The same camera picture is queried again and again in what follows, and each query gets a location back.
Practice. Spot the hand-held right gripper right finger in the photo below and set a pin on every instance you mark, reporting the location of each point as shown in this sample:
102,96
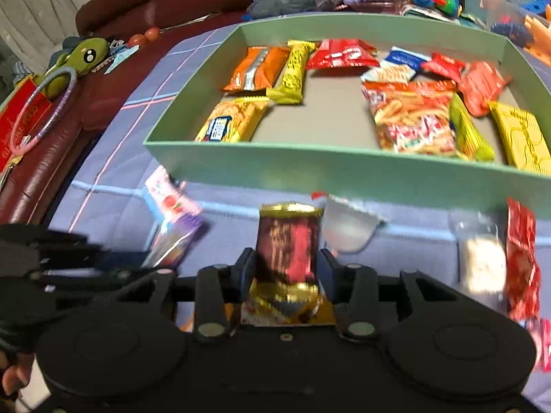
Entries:
330,275

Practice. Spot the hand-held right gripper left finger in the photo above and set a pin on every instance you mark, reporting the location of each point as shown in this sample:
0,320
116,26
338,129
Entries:
245,273

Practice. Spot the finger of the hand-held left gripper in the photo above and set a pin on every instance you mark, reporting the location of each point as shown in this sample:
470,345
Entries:
51,247
86,279

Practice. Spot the dark red gold snack packet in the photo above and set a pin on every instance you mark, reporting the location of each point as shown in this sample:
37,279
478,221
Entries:
286,245

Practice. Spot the purple clear candy packet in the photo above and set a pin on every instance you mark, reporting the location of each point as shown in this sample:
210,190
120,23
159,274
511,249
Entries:
172,241

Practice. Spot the green cardboard box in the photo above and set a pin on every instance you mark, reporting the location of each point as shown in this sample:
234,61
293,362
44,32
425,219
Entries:
344,172

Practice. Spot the pink white snack packet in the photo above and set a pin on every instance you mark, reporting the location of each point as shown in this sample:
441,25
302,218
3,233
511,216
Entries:
170,198

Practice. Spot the clear packet white candy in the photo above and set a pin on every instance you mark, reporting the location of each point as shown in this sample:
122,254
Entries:
482,262

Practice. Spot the yellow cracker packet blue label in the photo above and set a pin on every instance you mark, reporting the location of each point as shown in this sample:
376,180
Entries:
232,120

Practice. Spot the orange fries snack packet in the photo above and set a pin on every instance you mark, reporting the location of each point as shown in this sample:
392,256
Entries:
409,120

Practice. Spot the red cartoon candy packet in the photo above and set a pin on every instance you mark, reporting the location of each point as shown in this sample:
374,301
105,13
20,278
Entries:
521,266

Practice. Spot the yellow-green snack packet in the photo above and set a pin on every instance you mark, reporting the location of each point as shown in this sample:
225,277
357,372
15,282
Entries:
469,133

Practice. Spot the orange wafer packet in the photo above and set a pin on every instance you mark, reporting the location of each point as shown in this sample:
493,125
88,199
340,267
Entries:
256,69

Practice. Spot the long yellow snack bar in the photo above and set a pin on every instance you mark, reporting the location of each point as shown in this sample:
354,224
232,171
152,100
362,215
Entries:
292,73

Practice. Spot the large red snack packet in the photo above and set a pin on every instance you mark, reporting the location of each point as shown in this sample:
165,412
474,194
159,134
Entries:
340,53

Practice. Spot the blue white snack packet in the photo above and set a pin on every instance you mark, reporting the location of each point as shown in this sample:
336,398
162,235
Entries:
400,62

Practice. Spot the small pink snack packet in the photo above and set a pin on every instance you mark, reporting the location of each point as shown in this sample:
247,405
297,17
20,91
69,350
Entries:
543,346

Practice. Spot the yellow snack packet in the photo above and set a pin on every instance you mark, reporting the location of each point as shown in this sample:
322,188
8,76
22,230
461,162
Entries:
523,137

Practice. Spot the small red snack packet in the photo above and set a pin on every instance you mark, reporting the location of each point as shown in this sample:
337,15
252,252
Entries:
443,66

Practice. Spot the long orange-red snack packet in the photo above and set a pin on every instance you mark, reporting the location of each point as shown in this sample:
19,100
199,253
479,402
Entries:
482,88

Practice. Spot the person's left hand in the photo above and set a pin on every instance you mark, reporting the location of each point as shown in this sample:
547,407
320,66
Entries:
13,376

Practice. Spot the blue checked cloth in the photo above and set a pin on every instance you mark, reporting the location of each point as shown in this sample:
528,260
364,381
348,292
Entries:
116,206

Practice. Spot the dark red leather sofa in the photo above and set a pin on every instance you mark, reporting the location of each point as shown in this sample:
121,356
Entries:
64,172

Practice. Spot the red flat box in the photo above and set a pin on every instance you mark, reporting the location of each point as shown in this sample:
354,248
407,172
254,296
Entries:
17,129

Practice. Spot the purple pink hoop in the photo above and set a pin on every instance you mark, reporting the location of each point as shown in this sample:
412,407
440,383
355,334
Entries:
64,94

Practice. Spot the green plush toy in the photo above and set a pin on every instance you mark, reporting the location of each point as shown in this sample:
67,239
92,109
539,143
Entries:
84,60

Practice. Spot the light blue paper card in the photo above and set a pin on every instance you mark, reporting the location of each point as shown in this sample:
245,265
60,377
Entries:
120,58

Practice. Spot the orange ball toy pair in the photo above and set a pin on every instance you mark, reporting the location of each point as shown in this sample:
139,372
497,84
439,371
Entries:
144,36

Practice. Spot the clear plastic toy bin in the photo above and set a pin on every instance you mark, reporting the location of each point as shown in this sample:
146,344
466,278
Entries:
529,26

